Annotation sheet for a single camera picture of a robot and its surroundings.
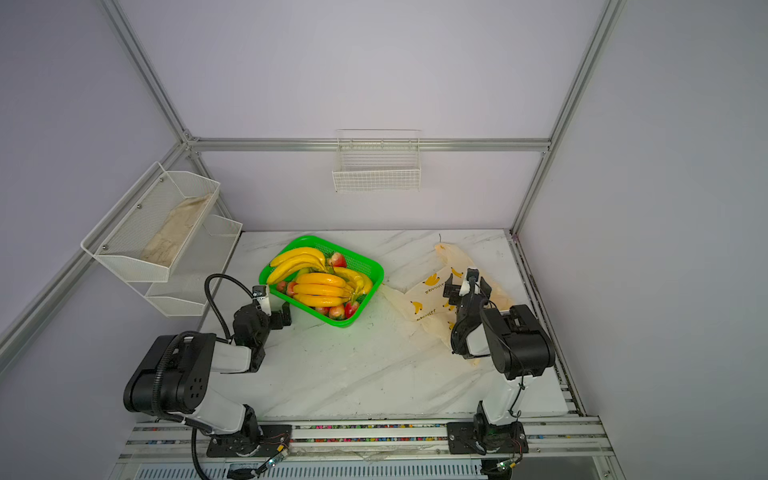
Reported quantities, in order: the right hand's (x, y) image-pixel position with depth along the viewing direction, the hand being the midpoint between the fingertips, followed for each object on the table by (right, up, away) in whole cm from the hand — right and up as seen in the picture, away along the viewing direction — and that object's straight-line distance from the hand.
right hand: (465, 274), depth 93 cm
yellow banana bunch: (-54, +5, +3) cm, 54 cm away
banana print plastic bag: (-14, -7, +4) cm, 16 cm away
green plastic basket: (-61, +10, +11) cm, 63 cm away
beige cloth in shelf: (-83, +8, -17) cm, 85 cm away
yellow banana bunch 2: (-42, -5, -3) cm, 43 cm away
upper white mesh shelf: (-87, +11, -18) cm, 89 cm away
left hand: (-62, -9, +1) cm, 63 cm away
